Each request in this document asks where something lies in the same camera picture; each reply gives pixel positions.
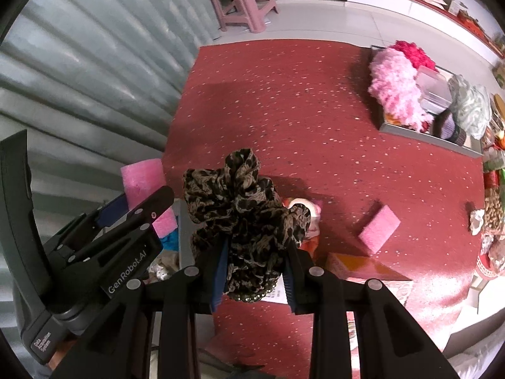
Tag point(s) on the beige crumpled cloth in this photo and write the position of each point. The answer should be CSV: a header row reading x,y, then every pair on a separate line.
x,y
166,259

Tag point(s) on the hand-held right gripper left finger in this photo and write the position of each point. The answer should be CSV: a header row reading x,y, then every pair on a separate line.
x,y
219,276

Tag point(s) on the pink plastic stool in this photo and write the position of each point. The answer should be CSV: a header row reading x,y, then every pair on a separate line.
x,y
244,0

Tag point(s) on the light pink fluffy yarn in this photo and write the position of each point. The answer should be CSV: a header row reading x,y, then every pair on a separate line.
x,y
394,83

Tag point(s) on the leopard print scarf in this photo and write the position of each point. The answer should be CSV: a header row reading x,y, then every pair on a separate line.
x,y
244,205

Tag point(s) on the white polka dot cloth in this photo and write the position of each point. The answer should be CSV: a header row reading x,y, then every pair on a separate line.
x,y
158,274

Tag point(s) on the orange pink gift box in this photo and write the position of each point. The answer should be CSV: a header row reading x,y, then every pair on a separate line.
x,y
355,264

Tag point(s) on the grey tray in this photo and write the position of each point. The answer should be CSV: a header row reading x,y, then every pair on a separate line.
x,y
414,134

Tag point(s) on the clear plastic container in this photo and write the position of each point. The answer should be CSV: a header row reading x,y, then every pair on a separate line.
x,y
434,87

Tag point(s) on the pile of assorted small goods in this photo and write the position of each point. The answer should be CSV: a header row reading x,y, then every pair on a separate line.
x,y
493,213

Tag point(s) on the person's dark trousers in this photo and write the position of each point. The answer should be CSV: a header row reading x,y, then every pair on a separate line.
x,y
244,373

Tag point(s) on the white red display counter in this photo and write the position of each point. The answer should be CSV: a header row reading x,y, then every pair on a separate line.
x,y
394,4

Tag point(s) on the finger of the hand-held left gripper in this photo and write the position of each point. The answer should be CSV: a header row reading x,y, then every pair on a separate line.
x,y
112,213
134,244

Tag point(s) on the purple grey knit roll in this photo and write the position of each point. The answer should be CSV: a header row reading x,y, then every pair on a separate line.
x,y
449,128

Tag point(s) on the red speckled mat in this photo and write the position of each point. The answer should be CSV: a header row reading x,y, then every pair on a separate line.
x,y
296,106

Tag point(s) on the grey green fluffy yarn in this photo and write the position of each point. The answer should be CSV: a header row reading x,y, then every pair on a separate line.
x,y
471,106

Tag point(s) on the blue cloth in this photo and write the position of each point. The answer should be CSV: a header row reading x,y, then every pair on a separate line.
x,y
170,241

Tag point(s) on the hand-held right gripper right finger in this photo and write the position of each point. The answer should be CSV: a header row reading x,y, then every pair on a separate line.
x,y
291,284

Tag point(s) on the hot pink fluffy yarn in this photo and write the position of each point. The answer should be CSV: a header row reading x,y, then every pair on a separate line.
x,y
418,57

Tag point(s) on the pink sponge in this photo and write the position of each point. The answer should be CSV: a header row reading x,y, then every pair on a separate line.
x,y
378,227
142,177

